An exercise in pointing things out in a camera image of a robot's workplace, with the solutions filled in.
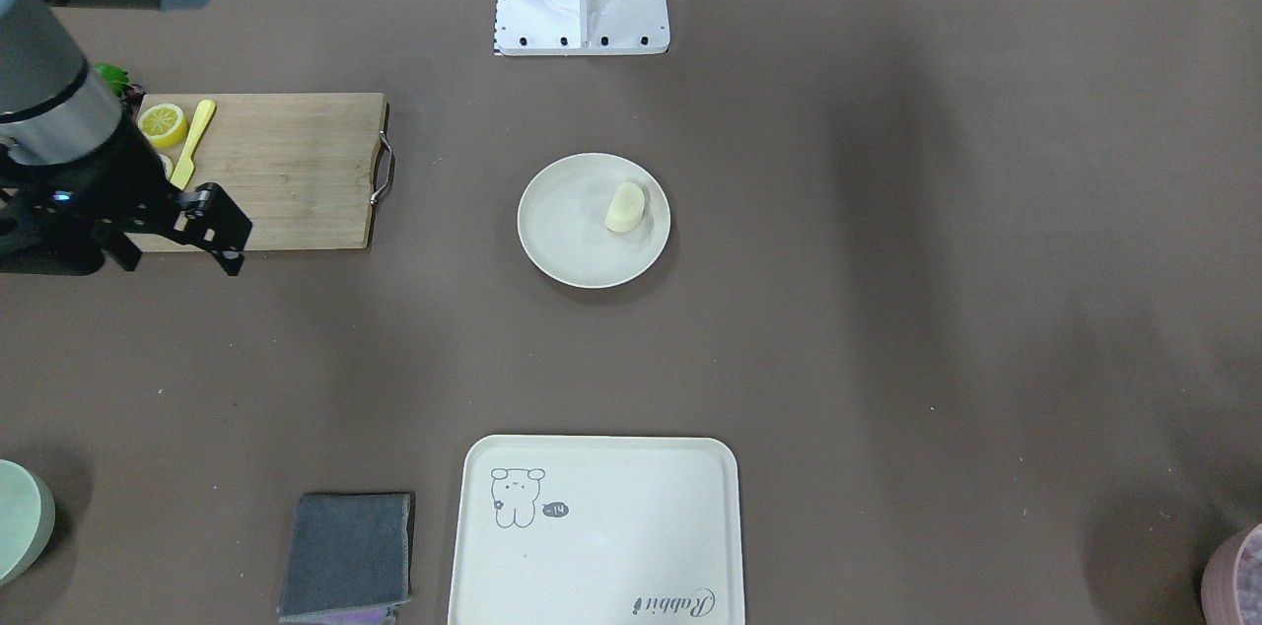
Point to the pink ice bucket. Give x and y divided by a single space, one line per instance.
1231 582

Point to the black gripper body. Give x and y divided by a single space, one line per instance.
120 173

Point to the lemon half upper slice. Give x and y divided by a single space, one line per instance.
163 125

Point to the cream rabbit serving tray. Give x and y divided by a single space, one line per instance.
598 530

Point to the lemon half slice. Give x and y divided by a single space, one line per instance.
163 125
168 166

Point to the bamboo cutting board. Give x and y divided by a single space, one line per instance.
300 166

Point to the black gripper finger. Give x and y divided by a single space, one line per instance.
225 244
224 226

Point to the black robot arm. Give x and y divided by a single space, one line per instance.
54 106

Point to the yellow plastic knife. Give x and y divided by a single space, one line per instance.
184 167

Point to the cream round plate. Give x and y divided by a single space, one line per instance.
561 222

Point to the mint green bowl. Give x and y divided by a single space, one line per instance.
27 519

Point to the green lime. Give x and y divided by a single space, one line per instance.
117 79

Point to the folded grey cloth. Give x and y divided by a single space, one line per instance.
348 560

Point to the lemon half lower slice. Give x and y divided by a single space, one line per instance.
168 166

